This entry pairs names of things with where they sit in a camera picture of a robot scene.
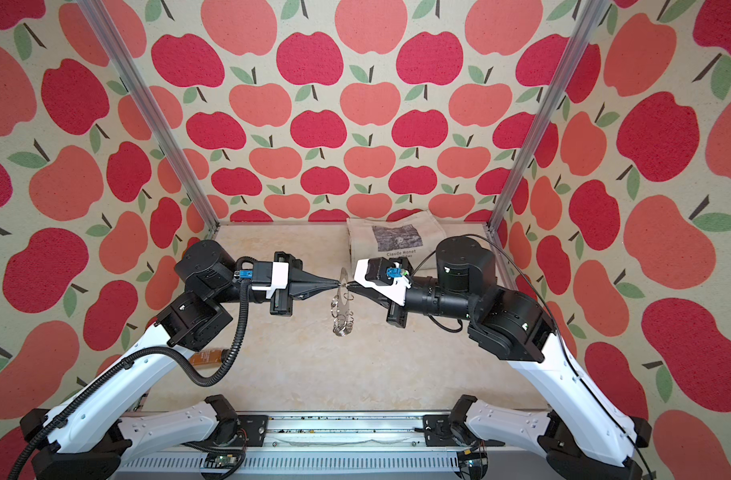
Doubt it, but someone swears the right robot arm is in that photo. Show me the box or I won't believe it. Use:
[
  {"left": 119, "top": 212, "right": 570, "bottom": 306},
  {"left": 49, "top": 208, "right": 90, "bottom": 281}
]
[{"left": 348, "top": 234, "right": 651, "bottom": 479}]

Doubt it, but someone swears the aluminium corner post right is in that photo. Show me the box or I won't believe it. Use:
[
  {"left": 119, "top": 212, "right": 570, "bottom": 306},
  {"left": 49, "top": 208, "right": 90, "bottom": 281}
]
[{"left": 485, "top": 0, "right": 611, "bottom": 239}]

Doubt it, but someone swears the aluminium corner post left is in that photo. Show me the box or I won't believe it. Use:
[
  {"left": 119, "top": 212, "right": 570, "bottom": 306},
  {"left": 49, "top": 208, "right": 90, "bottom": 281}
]
[{"left": 77, "top": 0, "right": 220, "bottom": 239}]

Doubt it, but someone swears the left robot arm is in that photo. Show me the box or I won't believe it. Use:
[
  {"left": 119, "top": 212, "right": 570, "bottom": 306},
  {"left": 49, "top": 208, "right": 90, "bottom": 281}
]
[{"left": 8, "top": 240, "right": 346, "bottom": 479}]

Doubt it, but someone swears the metal key organizer plate with rings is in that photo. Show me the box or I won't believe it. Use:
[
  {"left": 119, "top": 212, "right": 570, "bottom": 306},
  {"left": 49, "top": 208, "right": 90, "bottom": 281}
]
[{"left": 330, "top": 268, "right": 354, "bottom": 337}]

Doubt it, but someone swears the orange brown object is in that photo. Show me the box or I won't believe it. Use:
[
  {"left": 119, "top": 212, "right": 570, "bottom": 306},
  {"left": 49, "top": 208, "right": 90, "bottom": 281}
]
[{"left": 189, "top": 348, "right": 228, "bottom": 369}]

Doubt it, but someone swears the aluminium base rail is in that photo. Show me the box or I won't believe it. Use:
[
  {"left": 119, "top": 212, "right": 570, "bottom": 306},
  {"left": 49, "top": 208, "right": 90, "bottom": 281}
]
[{"left": 130, "top": 410, "right": 541, "bottom": 451}]

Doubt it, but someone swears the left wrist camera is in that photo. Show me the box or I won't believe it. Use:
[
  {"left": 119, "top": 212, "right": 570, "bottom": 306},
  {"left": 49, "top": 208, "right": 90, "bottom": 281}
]
[{"left": 236, "top": 261, "right": 290, "bottom": 299}]

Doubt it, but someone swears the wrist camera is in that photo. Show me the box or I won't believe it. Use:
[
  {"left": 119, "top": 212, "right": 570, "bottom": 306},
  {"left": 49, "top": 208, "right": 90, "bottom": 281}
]
[
  {"left": 236, "top": 261, "right": 290, "bottom": 299},
  {"left": 354, "top": 257, "right": 411, "bottom": 300}
]

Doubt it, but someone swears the beige canvas tote bag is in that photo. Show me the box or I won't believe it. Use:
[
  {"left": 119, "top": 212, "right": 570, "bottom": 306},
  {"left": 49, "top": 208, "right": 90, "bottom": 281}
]
[{"left": 346, "top": 211, "right": 447, "bottom": 268}]

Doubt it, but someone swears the perforated cable tray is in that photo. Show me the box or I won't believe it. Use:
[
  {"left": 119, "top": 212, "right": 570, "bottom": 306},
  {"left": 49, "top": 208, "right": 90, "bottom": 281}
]
[{"left": 115, "top": 450, "right": 459, "bottom": 479}]

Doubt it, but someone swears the black corrugated cable conduit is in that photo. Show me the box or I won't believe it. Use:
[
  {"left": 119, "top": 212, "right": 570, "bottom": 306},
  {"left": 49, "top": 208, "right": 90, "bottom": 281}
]
[{"left": 7, "top": 256, "right": 258, "bottom": 480}]

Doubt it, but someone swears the aluminium corner post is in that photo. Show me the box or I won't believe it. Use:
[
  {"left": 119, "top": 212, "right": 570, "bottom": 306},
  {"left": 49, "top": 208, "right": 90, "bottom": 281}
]
[
  {"left": 77, "top": 0, "right": 220, "bottom": 239},
  {"left": 485, "top": 0, "right": 611, "bottom": 239}
]

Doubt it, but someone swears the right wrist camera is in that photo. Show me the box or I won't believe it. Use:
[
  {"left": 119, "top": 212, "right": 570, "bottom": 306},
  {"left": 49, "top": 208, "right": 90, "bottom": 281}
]
[{"left": 354, "top": 257, "right": 411, "bottom": 300}]

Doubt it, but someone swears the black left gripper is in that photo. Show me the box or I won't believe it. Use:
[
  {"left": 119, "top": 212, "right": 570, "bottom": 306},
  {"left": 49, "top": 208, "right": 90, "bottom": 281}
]
[{"left": 213, "top": 253, "right": 337, "bottom": 317}]

